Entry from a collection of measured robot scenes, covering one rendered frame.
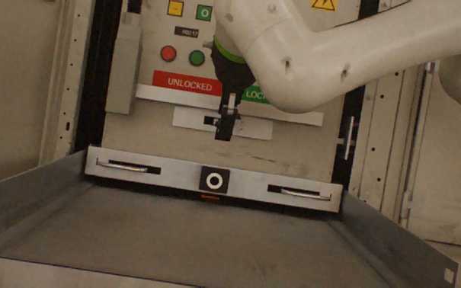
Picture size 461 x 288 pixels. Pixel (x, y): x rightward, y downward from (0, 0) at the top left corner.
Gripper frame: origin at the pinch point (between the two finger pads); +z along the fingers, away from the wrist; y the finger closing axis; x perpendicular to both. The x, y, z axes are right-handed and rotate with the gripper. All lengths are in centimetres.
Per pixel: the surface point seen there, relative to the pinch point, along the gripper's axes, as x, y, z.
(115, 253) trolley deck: -13, 38, -30
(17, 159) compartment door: -38.3, 9.8, 11.5
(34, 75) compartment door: -37.8, -5.5, 4.8
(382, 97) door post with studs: 31.6, -14.1, 6.0
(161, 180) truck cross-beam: -10.6, 5.3, 21.4
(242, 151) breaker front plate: 5.2, -2.8, 17.9
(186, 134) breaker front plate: -7.1, -4.2, 17.2
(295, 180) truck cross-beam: 17.0, 1.7, 19.0
